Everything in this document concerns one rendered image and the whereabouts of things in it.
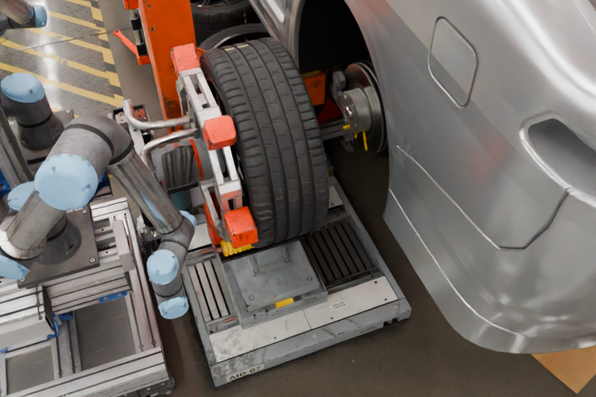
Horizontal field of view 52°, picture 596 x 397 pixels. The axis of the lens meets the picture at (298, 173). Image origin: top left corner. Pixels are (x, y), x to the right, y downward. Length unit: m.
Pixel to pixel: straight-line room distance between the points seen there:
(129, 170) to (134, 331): 1.02
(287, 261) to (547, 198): 1.42
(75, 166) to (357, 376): 1.54
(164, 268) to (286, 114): 0.54
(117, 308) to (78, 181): 1.23
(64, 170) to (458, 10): 0.85
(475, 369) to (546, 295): 1.20
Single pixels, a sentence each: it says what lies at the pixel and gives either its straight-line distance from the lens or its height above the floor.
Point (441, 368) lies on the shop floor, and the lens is 2.55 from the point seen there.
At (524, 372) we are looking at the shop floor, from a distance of 2.64.
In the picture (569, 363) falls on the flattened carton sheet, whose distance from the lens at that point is 2.71.
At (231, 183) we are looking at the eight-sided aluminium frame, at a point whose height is 0.98.
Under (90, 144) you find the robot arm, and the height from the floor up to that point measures 1.36.
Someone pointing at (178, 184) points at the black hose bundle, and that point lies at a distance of 1.74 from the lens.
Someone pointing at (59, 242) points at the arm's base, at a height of 0.88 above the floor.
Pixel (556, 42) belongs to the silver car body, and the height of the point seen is 1.64.
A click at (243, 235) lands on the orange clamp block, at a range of 1.75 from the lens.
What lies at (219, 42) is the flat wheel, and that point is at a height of 0.50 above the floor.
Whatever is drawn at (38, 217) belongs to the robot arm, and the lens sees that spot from 1.49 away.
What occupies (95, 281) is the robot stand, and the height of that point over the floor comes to 0.68.
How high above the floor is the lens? 2.25
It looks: 47 degrees down
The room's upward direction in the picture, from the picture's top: straight up
